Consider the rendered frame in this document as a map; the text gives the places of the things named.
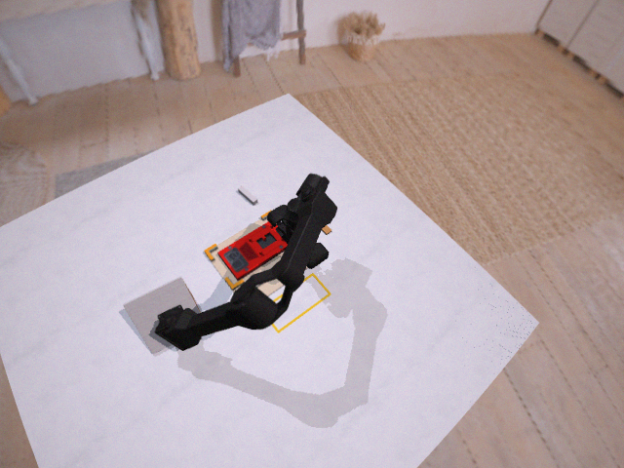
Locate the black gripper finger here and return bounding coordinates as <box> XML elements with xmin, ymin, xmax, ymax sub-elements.
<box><xmin>276</xmin><ymin>227</ymin><xmax>289</xmax><ymax>244</ymax></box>

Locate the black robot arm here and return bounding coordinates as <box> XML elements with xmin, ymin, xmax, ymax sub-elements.
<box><xmin>155</xmin><ymin>173</ymin><xmax>337</xmax><ymax>351</ymax></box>

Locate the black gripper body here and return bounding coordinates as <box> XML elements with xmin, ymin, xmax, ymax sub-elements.
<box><xmin>267</xmin><ymin>205</ymin><xmax>329</xmax><ymax>269</ymax></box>

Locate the small white rectangular block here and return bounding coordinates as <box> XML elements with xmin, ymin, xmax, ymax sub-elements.
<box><xmin>238</xmin><ymin>185</ymin><xmax>257</xmax><ymax>205</ymax></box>

